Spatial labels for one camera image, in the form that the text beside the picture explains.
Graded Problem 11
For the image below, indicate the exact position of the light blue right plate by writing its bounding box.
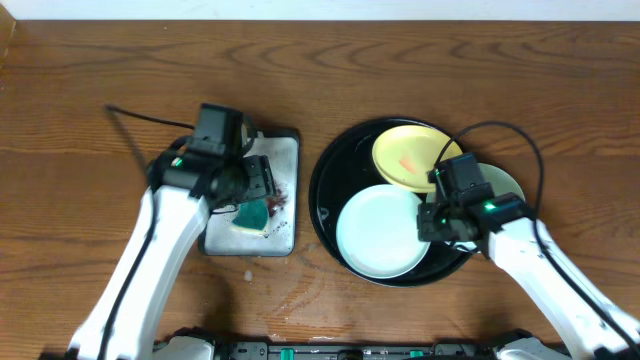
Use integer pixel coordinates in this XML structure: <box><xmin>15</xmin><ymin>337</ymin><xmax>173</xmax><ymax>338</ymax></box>
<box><xmin>447</xmin><ymin>163</ymin><xmax>526</xmax><ymax>253</ymax></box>

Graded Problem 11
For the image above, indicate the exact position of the round black tray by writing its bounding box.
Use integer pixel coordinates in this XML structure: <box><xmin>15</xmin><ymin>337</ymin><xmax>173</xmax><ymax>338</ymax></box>
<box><xmin>308</xmin><ymin>117</ymin><xmax>472</xmax><ymax>288</ymax></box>

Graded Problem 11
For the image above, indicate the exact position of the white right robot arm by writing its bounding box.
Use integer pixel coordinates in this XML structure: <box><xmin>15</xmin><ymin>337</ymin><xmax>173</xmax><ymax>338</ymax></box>
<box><xmin>417</xmin><ymin>193</ymin><xmax>639</xmax><ymax>359</ymax></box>

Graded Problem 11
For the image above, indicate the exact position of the light blue plate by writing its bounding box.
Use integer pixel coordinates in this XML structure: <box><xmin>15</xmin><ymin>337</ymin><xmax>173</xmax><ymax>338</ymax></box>
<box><xmin>336</xmin><ymin>185</ymin><xmax>430</xmax><ymax>279</ymax></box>
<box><xmin>447</xmin><ymin>163</ymin><xmax>526</xmax><ymax>253</ymax></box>

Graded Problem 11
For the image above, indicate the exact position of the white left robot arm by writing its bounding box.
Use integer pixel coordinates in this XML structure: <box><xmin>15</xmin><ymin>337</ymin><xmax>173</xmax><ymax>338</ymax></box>
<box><xmin>61</xmin><ymin>150</ymin><xmax>274</xmax><ymax>359</ymax></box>

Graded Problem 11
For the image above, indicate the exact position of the black rectangular soapy tray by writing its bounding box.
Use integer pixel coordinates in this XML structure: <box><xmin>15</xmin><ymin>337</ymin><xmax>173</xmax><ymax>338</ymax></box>
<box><xmin>198</xmin><ymin>129</ymin><xmax>300</xmax><ymax>257</ymax></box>

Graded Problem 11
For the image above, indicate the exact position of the black rail at table edge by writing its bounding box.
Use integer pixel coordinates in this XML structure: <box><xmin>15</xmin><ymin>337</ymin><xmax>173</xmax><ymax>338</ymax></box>
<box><xmin>212</xmin><ymin>341</ymin><xmax>496</xmax><ymax>360</ymax></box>

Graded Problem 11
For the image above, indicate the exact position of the green yellow sponge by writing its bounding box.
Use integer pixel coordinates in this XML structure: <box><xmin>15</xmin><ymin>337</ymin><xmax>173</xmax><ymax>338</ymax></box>
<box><xmin>231</xmin><ymin>199</ymin><xmax>270</xmax><ymax>235</ymax></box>

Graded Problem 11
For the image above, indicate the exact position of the yellow plate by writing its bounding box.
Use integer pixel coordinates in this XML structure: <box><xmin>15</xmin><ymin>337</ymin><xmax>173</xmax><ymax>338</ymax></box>
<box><xmin>372</xmin><ymin>125</ymin><xmax>450</xmax><ymax>194</ymax></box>

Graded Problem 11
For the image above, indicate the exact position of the light blue front plate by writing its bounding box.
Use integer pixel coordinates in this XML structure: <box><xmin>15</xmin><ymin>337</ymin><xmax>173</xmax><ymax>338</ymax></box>
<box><xmin>336</xmin><ymin>185</ymin><xmax>430</xmax><ymax>279</ymax></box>

